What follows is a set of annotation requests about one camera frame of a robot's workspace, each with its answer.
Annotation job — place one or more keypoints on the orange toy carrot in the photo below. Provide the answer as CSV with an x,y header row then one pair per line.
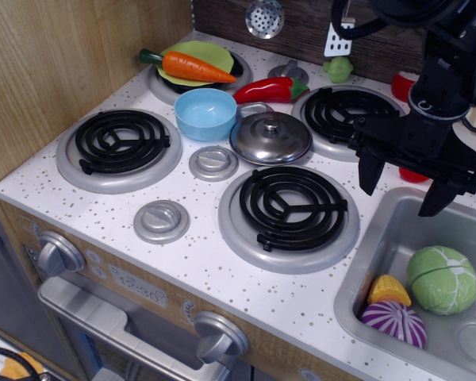
x,y
180,65

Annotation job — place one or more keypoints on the red toy piece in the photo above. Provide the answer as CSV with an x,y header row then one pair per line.
x,y
411,176

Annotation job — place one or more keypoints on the silver oven knob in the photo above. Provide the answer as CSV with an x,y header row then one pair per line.
x,y
58,255
218,337

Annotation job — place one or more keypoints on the purple toy onion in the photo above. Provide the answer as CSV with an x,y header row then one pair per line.
x,y
396,320

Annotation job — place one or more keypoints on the silver stovetop knob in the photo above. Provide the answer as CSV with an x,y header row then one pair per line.
x,y
289,69
213,163
161,222

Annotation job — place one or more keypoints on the silver oven door handle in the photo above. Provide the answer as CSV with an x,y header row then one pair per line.
x,y
107,323

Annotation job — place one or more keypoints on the hanging white spatula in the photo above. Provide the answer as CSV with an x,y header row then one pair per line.
x,y
336,45

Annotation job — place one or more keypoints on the stainless steel pot lid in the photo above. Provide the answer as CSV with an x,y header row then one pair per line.
x,y
270,138

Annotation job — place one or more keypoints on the silver oven knob left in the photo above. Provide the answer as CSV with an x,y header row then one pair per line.
x,y
58,255

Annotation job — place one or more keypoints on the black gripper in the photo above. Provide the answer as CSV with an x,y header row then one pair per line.
x,y
422,141

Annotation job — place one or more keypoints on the light blue bowl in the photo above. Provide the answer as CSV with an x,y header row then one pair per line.
x,y
205,114

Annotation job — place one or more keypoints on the green toy broccoli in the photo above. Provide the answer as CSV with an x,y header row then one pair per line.
x,y
338,69

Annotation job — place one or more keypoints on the silver stovetop knob back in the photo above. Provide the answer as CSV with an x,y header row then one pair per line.
x,y
289,69

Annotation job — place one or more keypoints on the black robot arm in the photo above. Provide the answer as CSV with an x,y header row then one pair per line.
x,y
449,50

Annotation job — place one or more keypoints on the back right black burner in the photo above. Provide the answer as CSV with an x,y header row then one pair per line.
x,y
329,114

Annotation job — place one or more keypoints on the silver stovetop knob centre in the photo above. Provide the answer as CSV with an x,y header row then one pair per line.
x,y
213,163

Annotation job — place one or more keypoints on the silver stovetop knob front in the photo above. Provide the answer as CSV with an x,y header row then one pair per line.
x,y
161,222

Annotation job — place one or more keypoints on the yellow toy corn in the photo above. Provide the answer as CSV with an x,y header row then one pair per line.
x,y
388,288

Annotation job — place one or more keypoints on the silver oven knob right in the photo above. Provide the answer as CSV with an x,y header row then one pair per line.
x,y
218,337

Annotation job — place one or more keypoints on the green toy cabbage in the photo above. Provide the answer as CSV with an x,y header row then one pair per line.
x,y
442,280

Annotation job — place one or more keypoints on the silver sink basin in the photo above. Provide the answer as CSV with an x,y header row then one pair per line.
x,y
395,233

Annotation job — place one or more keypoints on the black burner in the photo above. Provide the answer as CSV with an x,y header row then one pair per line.
x,y
118,151
329,114
289,220

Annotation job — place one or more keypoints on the oven clock display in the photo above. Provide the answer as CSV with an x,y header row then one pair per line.
x,y
139,286

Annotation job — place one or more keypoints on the front left black burner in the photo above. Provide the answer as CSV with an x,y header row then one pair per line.
x,y
118,151

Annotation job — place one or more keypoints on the red toy tomato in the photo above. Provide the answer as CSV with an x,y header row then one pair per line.
x,y
401,84

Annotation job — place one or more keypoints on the front right black burner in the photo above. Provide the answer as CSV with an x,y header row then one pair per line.
x,y
289,220

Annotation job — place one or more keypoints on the light green plate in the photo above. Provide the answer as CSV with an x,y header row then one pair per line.
x,y
211,53

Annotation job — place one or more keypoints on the red toy chili pepper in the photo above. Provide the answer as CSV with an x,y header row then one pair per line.
x,y
274,89

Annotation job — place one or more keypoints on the hanging metal strainer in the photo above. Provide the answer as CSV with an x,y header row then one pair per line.
x,y
264,19

